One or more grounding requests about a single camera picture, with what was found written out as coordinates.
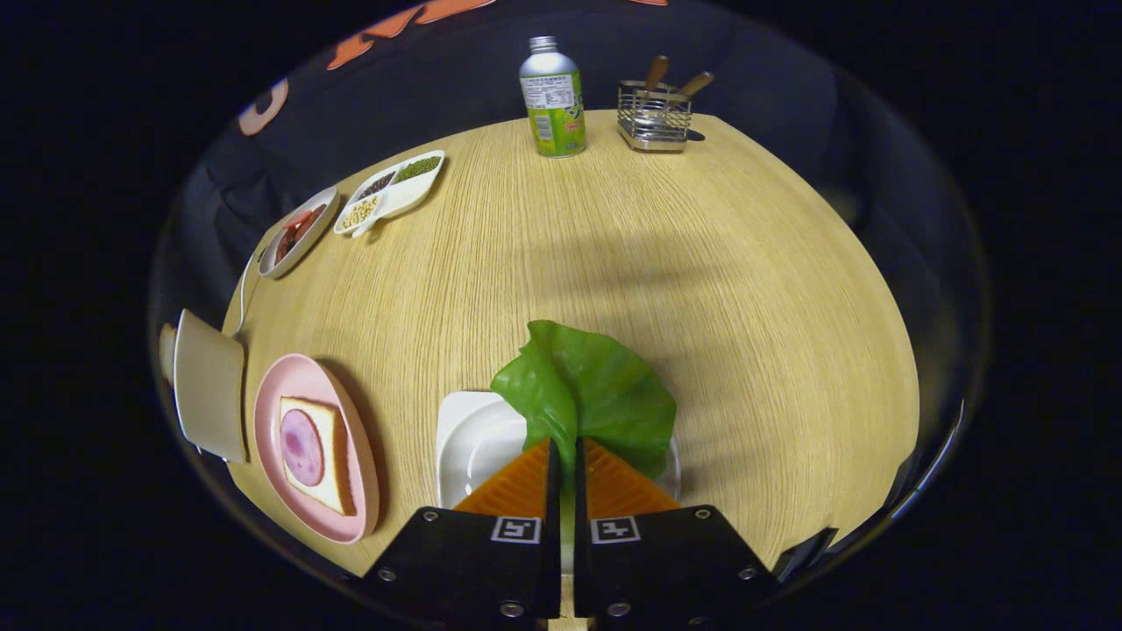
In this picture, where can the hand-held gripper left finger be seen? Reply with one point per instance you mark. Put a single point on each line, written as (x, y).
(553, 508)

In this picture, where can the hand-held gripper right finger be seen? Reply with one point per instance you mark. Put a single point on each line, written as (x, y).
(582, 508)

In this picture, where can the green lettuce leaf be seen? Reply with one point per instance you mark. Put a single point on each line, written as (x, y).
(605, 394)

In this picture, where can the square white plate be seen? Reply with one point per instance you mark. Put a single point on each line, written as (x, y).
(473, 438)

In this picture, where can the bread slice with crust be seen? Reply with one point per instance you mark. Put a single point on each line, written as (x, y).
(337, 456)

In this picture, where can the pink ham slice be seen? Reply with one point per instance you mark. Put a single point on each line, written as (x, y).
(302, 447)

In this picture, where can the pink round plate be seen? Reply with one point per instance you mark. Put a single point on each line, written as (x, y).
(272, 438)

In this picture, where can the white divided dish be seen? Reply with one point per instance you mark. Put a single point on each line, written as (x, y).
(403, 197)

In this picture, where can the yellow soybeans portion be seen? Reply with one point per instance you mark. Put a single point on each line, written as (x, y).
(360, 213)

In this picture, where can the round white plate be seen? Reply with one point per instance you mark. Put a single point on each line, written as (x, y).
(311, 245)

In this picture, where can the white toaster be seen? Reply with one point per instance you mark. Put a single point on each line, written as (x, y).
(210, 386)

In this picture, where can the green beans portion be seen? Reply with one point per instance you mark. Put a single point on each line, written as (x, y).
(417, 168)

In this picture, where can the dark red beans portion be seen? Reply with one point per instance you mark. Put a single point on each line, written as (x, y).
(377, 186)

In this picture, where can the brown meat piece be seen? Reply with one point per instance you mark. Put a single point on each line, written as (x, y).
(287, 245)
(308, 226)

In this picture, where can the pink sausage slice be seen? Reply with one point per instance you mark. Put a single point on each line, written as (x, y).
(298, 216)

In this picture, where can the green label metal bottle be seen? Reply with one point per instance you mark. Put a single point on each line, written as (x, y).
(554, 105)

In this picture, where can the black backdrop cloth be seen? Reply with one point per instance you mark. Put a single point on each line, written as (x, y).
(456, 61)

